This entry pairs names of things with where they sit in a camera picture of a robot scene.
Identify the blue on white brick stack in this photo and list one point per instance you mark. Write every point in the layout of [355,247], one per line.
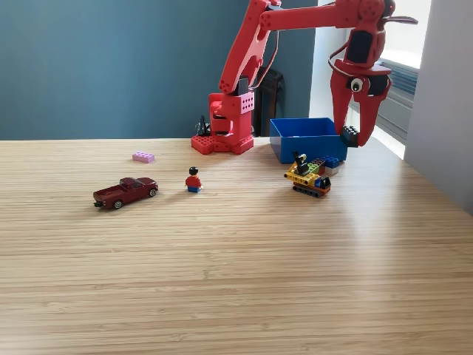
[332,162]

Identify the toy figure red shirt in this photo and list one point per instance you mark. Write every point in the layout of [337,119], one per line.
[193,182]

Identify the grey window vent grille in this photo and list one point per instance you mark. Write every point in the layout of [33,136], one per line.
[403,83]

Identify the dark grey toy brick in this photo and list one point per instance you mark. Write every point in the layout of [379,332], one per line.
[349,137]

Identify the blue plastic bin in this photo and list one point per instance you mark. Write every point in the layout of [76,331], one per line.
[306,148]

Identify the dark red toy pickup truck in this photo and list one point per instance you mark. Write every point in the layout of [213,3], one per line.
[123,192]

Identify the green brown red brick stack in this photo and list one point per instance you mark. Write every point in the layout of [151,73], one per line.
[314,166]

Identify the small yellow toy digger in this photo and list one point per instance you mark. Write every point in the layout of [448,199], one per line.
[306,181]

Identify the flat pink toy brick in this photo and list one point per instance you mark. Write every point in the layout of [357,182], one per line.
[143,157]

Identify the black table clamp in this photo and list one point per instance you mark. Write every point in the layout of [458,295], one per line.
[202,127]

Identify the black chair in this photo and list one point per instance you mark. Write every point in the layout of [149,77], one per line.
[273,103]

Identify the white window frame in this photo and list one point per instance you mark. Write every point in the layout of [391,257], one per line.
[410,33]

